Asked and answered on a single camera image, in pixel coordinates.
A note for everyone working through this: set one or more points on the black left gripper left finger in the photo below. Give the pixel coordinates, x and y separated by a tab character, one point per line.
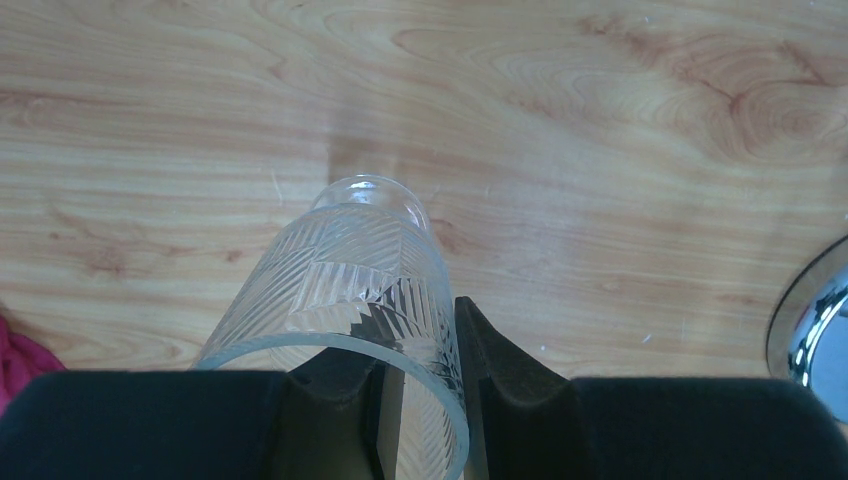
318	421

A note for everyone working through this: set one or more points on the pink cloth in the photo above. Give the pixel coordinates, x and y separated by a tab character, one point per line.
22	360

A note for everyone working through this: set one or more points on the chrome wine glass rack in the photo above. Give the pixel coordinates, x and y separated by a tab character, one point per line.
806	341

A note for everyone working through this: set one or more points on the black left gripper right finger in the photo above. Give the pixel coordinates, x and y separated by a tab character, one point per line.
528	422

